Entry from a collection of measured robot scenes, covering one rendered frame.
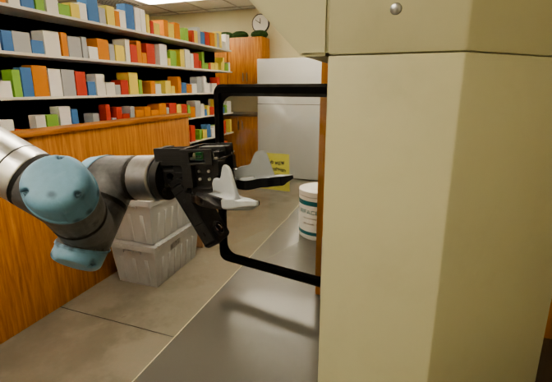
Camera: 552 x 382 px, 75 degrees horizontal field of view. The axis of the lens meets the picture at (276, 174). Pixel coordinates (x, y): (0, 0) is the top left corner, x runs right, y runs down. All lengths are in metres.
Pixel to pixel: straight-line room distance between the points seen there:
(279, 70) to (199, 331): 4.98
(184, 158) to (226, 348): 0.35
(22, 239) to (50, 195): 2.09
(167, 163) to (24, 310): 2.19
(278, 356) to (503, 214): 0.43
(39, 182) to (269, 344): 0.45
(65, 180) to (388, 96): 0.36
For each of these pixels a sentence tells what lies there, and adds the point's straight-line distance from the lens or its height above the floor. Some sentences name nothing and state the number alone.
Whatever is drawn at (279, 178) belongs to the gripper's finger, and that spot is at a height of 1.24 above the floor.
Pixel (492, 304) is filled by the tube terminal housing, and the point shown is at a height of 1.16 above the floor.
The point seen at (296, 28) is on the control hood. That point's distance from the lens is 0.35.
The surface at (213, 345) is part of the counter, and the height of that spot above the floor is 0.94.
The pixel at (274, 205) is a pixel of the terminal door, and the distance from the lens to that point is 0.75.
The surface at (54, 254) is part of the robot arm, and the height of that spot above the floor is 1.15.
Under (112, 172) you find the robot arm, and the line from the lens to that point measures 0.63.
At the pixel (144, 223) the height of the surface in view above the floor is 0.49.
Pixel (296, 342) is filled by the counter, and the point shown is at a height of 0.94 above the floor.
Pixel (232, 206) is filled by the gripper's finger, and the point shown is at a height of 1.23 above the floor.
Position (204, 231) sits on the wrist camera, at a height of 1.17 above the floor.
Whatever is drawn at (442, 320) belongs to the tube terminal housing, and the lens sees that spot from 0.41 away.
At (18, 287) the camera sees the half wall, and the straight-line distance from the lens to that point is 2.63.
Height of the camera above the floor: 1.38
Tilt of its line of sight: 14 degrees down
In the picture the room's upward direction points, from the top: straight up
